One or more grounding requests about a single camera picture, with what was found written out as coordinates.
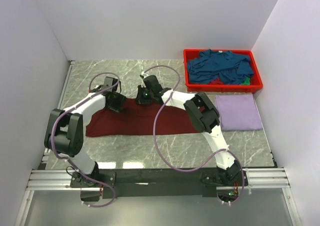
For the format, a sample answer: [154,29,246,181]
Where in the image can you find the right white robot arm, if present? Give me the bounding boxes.
[140,73,245,186]

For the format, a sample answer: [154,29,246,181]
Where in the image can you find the dark red t-shirt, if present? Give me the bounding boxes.
[85,99,197,137]

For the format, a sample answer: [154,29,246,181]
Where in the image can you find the black base beam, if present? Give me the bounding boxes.
[69,168,251,202]

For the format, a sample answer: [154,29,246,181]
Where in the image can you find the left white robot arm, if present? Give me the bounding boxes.
[44,73,126,187]

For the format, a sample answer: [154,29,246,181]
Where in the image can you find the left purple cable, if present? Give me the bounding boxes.
[51,73,122,209]

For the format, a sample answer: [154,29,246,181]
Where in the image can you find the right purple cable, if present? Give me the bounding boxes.
[139,65,246,204]

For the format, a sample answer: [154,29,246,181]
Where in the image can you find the red plastic bin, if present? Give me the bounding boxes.
[183,49,263,93]

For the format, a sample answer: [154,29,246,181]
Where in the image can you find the folded lavender t-shirt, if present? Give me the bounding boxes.
[215,94,263,131]

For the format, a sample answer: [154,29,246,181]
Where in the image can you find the green garment in bin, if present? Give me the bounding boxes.
[240,77,251,85]

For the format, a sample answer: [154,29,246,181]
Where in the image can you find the aluminium frame rail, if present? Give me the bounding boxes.
[26,168,290,191]

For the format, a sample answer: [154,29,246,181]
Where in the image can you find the blue t-shirt in bin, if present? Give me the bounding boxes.
[187,49,255,85]

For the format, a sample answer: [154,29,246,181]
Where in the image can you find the purple cable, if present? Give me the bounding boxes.
[51,73,122,209]
[139,65,246,204]

